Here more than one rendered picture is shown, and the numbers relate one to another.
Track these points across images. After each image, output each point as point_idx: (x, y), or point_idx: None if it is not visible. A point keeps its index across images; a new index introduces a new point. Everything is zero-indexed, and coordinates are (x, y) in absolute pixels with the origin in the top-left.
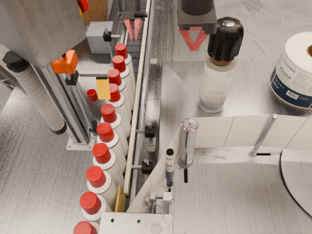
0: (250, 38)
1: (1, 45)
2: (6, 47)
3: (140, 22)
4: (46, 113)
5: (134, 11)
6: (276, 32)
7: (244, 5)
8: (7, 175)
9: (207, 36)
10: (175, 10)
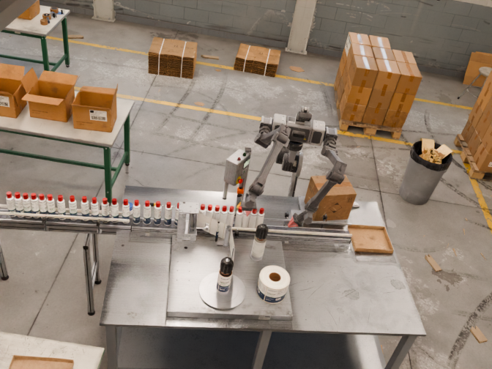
0: (314, 286)
1: (356, 196)
2: (354, 200)
3: (296, 224)
4: (223, 190)
5: (296, 217)
6: (323, 300)
7: (350, 289)
8: (218, 200)
9: (246, 213)
10: (335, 253)
